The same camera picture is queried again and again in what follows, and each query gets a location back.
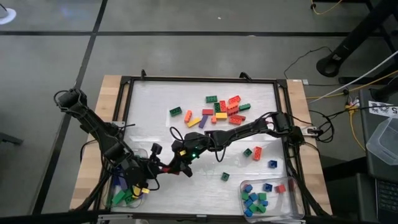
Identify yellow cable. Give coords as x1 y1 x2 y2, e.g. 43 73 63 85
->
344 105 367 152
306 70 398 100
310 0 343 16

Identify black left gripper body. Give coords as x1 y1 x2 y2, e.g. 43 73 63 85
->
123 157 162 191

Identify black stand leg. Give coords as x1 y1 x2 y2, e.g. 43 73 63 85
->
369 76 398 103

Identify black keyboard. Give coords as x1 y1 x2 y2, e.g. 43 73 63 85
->
374 177 398 216

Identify black camera stand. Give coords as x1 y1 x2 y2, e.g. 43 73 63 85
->
315 0 398 78

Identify clear plastic bin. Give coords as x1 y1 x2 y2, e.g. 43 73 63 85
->
104 148 150 210
238 176 306 223

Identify white plastic surface sheet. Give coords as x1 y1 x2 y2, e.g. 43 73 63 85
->
124 80 289 216

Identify white cable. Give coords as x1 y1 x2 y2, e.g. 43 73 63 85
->
307 49 398 104

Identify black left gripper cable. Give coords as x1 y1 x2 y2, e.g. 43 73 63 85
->
146 174 161 192

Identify black furniture leg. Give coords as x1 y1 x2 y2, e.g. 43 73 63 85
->
0 132 25 146

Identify white round floor marker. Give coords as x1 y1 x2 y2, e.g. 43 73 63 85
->
0 7 17 26

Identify clear plastic tub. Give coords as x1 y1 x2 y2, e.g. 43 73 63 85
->
366 115 398 166

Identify white connector box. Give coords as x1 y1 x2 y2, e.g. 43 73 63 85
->
301 125 321 137

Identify white paper label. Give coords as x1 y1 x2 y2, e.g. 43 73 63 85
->
368 100 398 118

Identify black equipment case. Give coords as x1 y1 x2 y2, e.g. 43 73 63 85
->
323 88 398 224

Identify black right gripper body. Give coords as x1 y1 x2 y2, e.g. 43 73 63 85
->
170 131 213 166

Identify black bottom rail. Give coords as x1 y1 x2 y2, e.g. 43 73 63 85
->
0 210 105 224

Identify thin black cable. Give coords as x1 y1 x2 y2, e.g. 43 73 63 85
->
281 45 333 80

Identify white power plugs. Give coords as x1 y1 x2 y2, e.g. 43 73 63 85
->
343 95 361 110

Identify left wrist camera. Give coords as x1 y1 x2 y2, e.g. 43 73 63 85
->
150 142 164 162

